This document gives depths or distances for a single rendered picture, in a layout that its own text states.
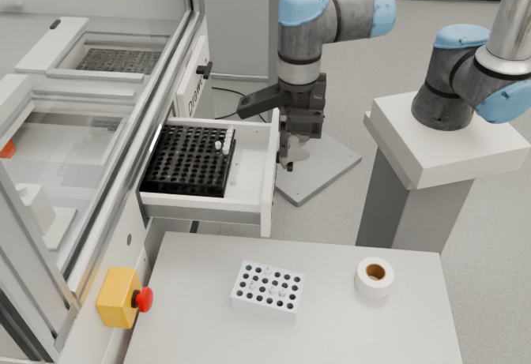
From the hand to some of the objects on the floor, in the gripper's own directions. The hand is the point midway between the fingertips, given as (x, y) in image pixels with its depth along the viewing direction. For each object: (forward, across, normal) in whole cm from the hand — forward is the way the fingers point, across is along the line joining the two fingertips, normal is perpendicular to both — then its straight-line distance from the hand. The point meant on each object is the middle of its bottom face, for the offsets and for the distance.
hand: (282, 157), depth 95 cm
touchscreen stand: (+91, +100, -2) cm, 135 cm away
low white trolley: (+90, -41, -5) cm, 99 cm away
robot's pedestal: (+90, +29, -39) cm, 103 cm away
